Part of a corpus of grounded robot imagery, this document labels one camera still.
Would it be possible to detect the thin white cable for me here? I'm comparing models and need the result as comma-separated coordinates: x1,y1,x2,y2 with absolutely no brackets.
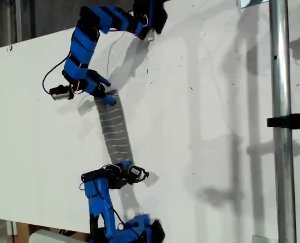
106,31,128,78

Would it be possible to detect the steel post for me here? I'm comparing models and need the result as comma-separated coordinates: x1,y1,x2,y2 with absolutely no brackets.
269,0,297,243

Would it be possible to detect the silver black camera box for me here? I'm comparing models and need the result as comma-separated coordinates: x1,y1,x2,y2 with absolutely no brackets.
49,85,74,101

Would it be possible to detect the black clamp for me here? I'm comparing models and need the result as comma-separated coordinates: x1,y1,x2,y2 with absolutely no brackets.
267,107,300,134

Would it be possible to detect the grey striped towel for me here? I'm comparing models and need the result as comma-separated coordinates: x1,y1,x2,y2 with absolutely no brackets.
93,89,135,168

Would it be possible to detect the grey metal frame bar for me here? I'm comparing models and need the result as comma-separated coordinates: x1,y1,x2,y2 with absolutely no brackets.
14,0,23,43

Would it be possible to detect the black camera cable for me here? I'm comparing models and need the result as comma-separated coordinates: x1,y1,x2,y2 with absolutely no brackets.
42,56,71,94
111,207,126,226

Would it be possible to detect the wooden table leg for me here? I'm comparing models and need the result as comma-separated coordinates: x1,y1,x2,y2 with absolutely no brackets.
6,220,30,243

